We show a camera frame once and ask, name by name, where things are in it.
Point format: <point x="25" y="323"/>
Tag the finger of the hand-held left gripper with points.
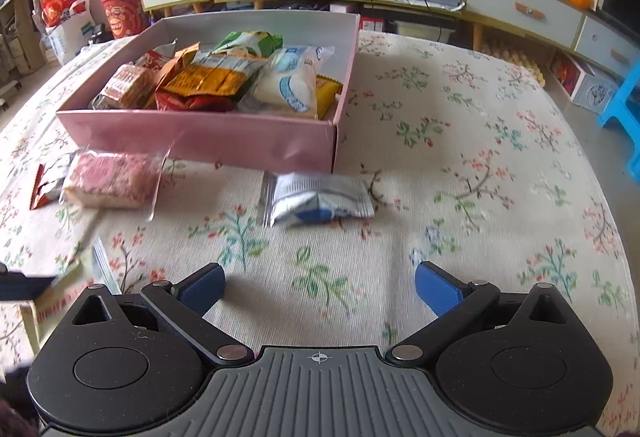
<point x="25" y="288"/>

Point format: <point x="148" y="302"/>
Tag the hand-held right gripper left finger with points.
<point x="202" y="287"/>

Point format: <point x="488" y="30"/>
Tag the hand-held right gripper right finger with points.
<point x="437" y="287"/>

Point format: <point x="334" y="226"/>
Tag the clear snack packet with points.
<point x="70" y="282"/>

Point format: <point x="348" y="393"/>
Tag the pink cardboard box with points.
<point x="200" y="142"/>

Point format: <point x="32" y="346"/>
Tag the small white blue packet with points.
<point x="320" y="199"/>

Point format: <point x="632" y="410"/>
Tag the green snack packet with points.
<point x="250" y="44"/>

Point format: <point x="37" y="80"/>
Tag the red white snack packet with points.
<point x="45" y="187"/>

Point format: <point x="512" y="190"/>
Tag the floral tablecloth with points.
<point x="450" y="167"/>

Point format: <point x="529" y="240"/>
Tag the dark fuzzy clothing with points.
<point x="12" y="412"/>

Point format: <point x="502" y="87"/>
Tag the pink cracker packet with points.
<point x="110" y="177"/>

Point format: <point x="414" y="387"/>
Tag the dark red snack packet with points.
<point x="195" y="103"/>

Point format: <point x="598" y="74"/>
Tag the orange snack packet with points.
<point x="210" y="77"/>

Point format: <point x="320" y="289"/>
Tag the brown cracker packet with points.
<point x="125" y="84"/>

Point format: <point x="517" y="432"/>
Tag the large white blue packet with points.
<point x="290" y="87"/>

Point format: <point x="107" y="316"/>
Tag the crumpled red orange packet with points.
<point x="165" y="62"/>

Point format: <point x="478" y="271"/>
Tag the yellow foam egg tray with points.
<point x="520" y="62"/>

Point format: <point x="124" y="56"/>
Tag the white red printed box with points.
<point x="595" y="92"/>

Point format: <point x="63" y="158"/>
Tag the white plastic bag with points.
<point x="65" y="37"/>

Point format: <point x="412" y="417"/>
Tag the clear storage bin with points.
<point x="420" y="31"/>

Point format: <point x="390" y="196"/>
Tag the blue plastic stool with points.
<point x="625" y="107"/>

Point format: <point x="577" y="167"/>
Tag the red cardboard box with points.
<point x="372" y="24"/>

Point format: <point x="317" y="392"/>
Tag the metal storage rack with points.
<point x="30" y="17"/>

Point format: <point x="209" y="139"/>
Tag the red printed gift bag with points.
<point x="122" y="14"/>

